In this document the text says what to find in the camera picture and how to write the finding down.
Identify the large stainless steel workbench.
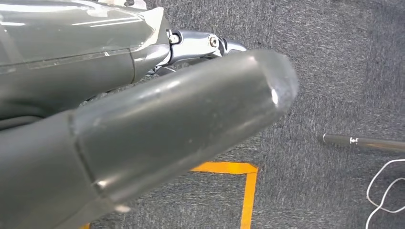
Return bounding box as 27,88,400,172
322,133,405,153

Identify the white floor cable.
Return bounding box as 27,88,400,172
364,159,405,229

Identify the yellow floor tape square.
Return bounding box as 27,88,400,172
79,161,259,229

